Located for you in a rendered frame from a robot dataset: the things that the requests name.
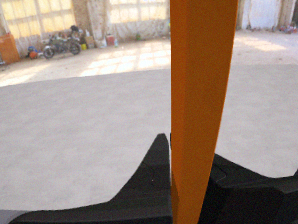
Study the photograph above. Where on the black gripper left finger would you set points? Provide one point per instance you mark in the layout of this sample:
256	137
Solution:
144	198

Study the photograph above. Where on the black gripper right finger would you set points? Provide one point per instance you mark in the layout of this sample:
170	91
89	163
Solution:
236	195

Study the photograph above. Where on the orange handle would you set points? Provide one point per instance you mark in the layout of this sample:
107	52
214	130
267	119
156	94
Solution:
202	38

